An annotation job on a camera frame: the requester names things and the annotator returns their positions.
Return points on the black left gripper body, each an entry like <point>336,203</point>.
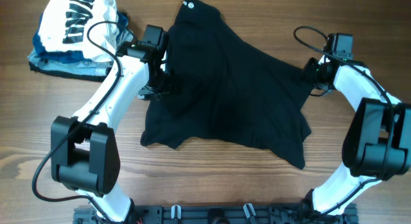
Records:
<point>166,83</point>

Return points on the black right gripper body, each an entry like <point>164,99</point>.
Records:
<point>311,76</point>

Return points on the black polo shirt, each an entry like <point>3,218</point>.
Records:
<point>228,90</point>

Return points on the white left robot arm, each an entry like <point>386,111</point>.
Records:
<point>85,154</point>

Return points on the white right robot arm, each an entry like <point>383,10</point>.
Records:
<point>377,144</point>

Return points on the light blue denim garment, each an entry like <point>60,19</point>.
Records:
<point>74,67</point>

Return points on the black folded garment under pile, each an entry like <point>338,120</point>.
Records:
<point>67,75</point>

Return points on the blue folded garment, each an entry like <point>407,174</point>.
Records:
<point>70,57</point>

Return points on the white shirt with black print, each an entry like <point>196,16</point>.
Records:
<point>76,25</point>

